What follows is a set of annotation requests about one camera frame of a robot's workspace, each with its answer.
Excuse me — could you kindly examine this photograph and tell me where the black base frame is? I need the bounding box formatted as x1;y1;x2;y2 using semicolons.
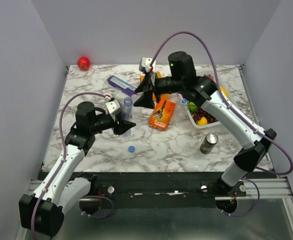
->
69;172;247;209

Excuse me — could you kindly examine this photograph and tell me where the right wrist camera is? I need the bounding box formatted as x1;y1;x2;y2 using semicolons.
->
138;57;153;74

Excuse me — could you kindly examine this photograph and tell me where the red apple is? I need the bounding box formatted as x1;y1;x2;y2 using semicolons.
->
77;56;91;71

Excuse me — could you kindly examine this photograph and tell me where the yellow mango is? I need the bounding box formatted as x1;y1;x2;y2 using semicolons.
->
220;85;229;98

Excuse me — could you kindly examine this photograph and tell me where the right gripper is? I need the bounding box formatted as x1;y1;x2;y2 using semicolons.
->
133;71;185;110

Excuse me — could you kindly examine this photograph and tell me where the red grape bunch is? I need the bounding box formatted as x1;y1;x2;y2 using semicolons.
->
203;74;216;82

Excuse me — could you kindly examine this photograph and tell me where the clear crushed plastic bottle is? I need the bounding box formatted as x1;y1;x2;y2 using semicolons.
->
131;93;143;125

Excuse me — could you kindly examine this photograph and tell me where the blue white bottle cap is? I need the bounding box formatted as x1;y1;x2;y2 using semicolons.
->
181;98;188;105

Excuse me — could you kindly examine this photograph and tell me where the orange yellow snack pack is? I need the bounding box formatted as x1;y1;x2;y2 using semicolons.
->
139;71;170;102

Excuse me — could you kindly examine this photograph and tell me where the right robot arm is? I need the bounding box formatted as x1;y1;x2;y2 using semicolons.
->
133;51;277;196

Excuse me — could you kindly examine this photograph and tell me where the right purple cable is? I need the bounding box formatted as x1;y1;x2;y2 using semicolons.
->
150;31;293;176

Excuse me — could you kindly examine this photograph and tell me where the purple cable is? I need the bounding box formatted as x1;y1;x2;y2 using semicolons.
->
30;91;111;240
150;31;293;176

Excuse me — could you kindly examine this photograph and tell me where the blue tinted plastic bottle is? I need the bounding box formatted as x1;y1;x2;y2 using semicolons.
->
120;96;135;138

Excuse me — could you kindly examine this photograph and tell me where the dark purple grape bunch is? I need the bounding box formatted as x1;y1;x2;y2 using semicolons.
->
192;108;218;124

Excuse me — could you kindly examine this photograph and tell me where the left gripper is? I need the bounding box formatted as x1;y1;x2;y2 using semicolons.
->
90;110;137;135

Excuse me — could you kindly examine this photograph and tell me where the purple rectangular box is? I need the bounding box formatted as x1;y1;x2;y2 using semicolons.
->
106;75;136;97

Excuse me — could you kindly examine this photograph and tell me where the plain blue bottle cap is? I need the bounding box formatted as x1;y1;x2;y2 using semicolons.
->
128;145;135;153

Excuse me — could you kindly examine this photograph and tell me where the green round fruit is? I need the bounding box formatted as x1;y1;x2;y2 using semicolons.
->
187;101;198;113

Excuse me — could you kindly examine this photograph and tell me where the orange razor box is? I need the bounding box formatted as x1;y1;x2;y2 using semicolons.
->
148;100;176;131

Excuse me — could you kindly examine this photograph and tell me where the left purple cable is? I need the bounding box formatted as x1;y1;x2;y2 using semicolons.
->
30;91;111;240

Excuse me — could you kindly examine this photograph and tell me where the black drink can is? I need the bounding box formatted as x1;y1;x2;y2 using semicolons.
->
199;132;219;154

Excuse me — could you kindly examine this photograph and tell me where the clear small plastic bottle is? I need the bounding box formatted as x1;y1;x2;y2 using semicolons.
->
172;98;187;126

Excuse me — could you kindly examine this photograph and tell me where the white plastic basket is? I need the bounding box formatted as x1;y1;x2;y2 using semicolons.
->
177;71;231;130

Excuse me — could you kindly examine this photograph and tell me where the yellow lemon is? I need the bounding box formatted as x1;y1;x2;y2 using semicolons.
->
197;116;208;126

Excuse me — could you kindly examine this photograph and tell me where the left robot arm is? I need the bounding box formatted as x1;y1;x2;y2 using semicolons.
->
18;99;136;239

